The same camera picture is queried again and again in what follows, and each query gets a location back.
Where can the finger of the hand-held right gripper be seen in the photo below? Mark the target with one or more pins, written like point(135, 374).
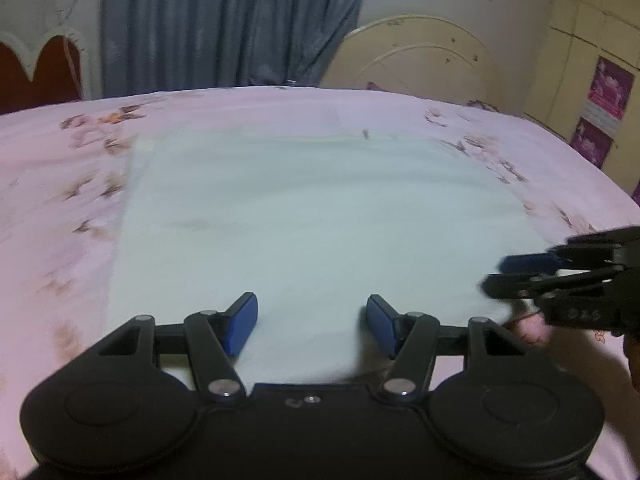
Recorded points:
point(530, 263)
point(530, 285)

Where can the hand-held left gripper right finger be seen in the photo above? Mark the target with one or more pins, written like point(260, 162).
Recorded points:
point(382, 324)

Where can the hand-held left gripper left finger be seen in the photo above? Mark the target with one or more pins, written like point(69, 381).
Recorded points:
point(242, 322)

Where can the light green knit sweater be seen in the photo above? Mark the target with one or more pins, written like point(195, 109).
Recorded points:
point(320, 230)

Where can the pink floral bed sheet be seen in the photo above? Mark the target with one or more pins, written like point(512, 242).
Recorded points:
point(55, 220)

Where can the cream wardrobe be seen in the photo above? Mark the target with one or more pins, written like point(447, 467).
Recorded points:
point(585, 40)

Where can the cream arched headboard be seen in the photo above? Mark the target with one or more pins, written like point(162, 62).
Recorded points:
point(415, 57)

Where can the blue curtain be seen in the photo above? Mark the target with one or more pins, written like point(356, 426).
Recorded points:
point(225, 20)

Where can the red and white headboard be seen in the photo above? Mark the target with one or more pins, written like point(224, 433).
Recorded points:
point(37, 72)

